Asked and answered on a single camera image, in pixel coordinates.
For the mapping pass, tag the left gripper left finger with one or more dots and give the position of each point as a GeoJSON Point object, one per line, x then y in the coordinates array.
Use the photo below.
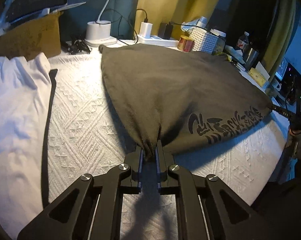
{"type": "Point", "coordinates": [91, 207]}

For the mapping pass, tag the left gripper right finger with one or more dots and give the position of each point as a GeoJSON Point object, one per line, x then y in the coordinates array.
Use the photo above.
{"type": "Point", "coordinates": [206, 208]}

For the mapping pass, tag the dark brown t-shirt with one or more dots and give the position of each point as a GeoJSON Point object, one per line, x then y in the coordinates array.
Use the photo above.
{"type": "Point", "coordinates": [185, 101]}

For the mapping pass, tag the computer monitor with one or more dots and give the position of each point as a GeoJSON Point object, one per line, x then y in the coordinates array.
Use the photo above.
{"type": "Point", "coordinates": [289, 81]}

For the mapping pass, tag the white textured bedspread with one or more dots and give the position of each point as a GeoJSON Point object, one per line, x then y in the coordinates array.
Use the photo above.
{"type": "Point", "coordinates": [86, 136]}

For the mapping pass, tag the yellow tissue box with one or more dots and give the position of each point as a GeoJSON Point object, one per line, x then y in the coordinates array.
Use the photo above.
{"type": "Point", "coordinates": [259, 74]}

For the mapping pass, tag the steel tumbler cup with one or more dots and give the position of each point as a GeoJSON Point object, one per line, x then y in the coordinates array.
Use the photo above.
{"type": "Point", "coordinates": [249, 57]}

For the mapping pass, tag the yellow snack bag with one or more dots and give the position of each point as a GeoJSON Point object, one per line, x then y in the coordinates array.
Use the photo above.
{"type": "Point", "coordinates": [225, 56]}

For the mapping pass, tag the plastic drink bottle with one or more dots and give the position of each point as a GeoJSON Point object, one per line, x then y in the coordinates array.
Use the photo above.
{"type": "Point", "coordinates": [243, 41]}

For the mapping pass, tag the clear jar white lid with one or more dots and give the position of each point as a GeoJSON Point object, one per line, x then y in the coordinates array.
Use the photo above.
{"type": "Point", "coordinates": [220, 44]}

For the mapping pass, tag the white perforated plastic basket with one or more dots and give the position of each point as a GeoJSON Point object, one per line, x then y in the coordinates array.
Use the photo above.
{"type": "Point", "coordinates": [203, 40]}

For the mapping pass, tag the white cloth garment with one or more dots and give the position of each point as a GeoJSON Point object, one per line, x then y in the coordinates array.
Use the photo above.
{"type": "Point", "coordinates": [25, 88]}

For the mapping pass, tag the red round tin can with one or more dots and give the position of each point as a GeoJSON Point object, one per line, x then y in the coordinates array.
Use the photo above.
{"type": "Point", "coordinates": [185, 43]}

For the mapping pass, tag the black power adapter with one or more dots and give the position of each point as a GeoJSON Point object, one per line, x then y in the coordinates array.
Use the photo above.
{"type": "Point", "coordinates": [165, 31]}

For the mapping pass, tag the white desk lamp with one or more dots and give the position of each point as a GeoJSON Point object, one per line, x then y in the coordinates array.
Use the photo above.
{"type": "Point", "coordinates": [99, 31]}

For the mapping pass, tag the white power strip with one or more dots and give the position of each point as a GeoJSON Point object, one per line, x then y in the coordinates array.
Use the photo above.
{"type": "Point", "coordinates": [157, 41]}

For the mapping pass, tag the brown cardboard box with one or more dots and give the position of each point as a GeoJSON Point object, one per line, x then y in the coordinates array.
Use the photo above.
{"type": "Point", "coordinates": [32, 38]}

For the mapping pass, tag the white usb charger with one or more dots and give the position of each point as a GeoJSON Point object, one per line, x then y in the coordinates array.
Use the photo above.
{"type": "Point", "coordinates": [145, 29]}

